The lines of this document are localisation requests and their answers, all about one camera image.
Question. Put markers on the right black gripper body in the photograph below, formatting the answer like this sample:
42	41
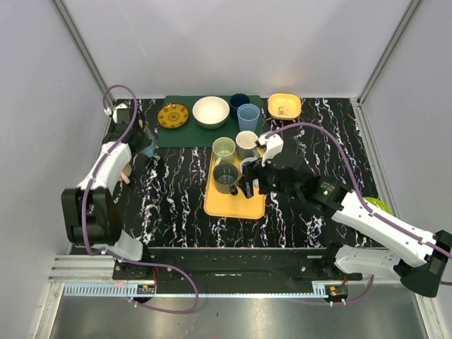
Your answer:
268	181

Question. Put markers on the dark green mat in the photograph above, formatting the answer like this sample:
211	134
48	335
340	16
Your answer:
192	134

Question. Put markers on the dark blue cup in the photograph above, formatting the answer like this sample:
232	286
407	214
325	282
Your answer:
237	100

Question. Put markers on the sage green mug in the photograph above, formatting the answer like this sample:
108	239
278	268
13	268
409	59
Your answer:
224	150

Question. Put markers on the dark teal mug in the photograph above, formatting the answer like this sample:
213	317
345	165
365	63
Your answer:
225	177

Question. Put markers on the blue mug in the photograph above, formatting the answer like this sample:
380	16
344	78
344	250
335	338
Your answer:
148	143

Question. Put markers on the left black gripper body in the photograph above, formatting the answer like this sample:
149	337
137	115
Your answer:
140	138

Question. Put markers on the yellow patterned plate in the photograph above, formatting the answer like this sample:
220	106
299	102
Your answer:
172	115

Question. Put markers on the orange plastic tray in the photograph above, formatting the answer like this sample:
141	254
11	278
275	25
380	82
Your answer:
228	206

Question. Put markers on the white bowl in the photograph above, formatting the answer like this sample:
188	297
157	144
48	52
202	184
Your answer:
211	112

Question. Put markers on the grey faceted mug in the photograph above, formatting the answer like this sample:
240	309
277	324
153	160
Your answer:
246	145

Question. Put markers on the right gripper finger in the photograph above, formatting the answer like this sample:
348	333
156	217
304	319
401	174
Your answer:
251	169
247	187

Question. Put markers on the left aluminium frame post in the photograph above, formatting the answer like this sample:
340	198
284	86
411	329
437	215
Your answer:
77	39

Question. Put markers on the aluminium frame post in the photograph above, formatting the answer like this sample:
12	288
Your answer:
77	39
405	20

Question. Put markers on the white grey mug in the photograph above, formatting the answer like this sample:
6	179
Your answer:
244	162

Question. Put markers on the pink mug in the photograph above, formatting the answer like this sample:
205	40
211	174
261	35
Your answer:
125	174

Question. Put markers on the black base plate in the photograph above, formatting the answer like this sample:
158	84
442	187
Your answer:
293	263

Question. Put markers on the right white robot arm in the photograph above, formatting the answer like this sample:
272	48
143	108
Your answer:
417	257

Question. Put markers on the light blue plastic cup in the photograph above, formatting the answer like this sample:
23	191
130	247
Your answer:
248	116

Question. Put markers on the lime green plate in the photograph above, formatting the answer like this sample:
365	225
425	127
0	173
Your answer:
379	204

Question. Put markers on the yellow square bowl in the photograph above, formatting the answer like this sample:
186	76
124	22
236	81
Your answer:
284	106

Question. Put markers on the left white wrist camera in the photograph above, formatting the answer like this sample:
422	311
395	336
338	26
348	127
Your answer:
110	112

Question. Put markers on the right aluminium frame post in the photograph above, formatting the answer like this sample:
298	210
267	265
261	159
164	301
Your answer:
405	20

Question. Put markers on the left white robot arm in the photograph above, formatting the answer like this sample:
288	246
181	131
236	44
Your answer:
89	208

